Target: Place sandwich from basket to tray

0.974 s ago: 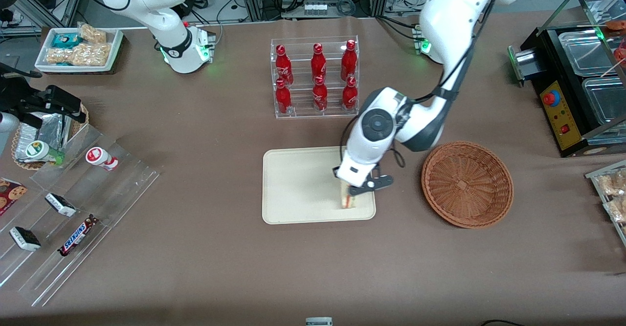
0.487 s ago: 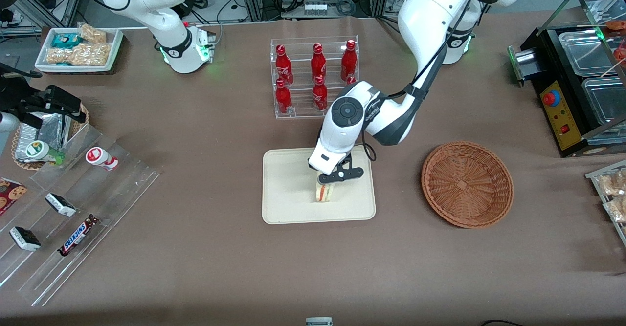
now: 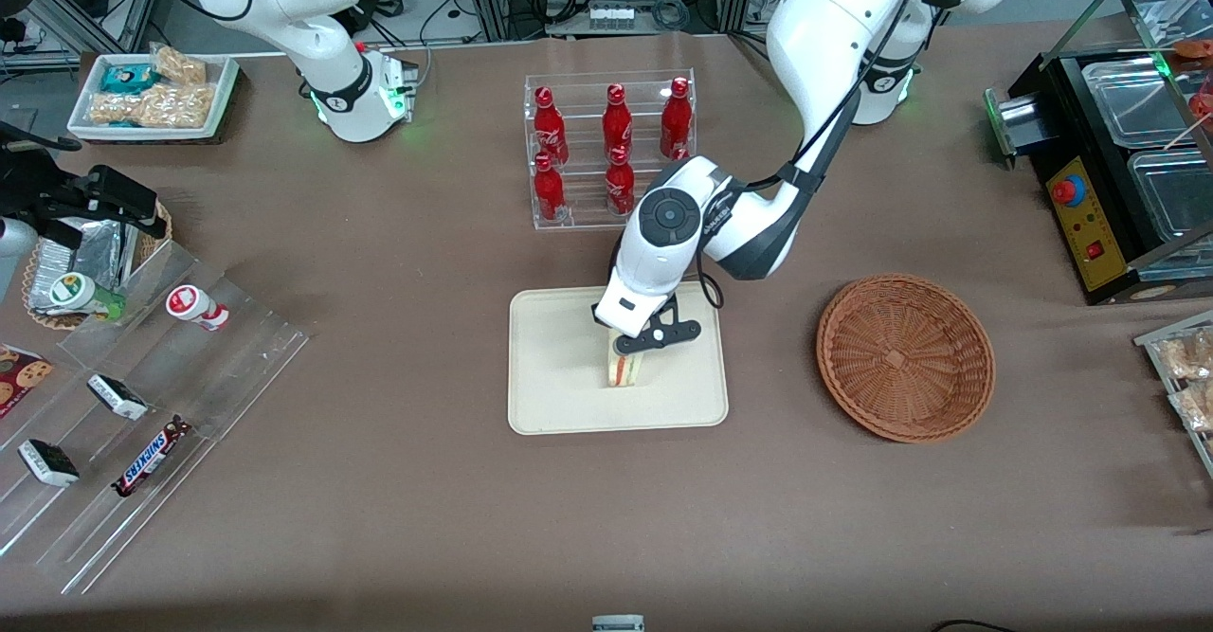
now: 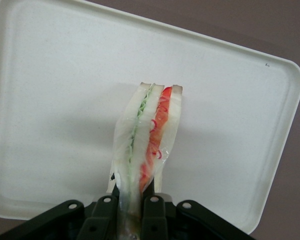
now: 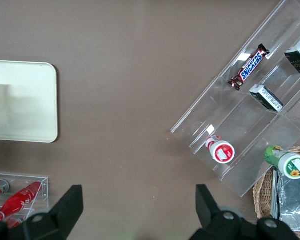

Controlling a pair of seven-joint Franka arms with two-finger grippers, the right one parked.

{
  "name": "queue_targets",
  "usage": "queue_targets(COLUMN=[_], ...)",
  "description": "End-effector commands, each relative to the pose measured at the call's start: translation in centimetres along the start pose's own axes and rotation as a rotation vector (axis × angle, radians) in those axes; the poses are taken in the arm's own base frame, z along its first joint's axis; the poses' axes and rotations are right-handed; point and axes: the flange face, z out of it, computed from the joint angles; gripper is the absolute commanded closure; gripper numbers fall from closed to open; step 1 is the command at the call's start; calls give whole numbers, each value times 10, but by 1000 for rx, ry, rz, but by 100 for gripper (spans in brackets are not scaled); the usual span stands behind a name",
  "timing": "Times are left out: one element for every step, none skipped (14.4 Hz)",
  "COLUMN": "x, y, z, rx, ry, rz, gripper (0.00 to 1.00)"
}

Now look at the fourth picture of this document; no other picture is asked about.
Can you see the white rectangular plastic tray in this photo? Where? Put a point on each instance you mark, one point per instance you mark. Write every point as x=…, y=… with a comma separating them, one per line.
x=65, y=100

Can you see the triangle sandwich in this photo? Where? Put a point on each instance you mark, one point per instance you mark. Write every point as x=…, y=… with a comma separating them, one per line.
x=145, y=130

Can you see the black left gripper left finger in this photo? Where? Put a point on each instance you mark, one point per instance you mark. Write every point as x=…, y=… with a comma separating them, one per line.
x=100, y=220

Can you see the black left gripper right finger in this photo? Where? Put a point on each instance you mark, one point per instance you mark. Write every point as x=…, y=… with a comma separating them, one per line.
x=155, y=220

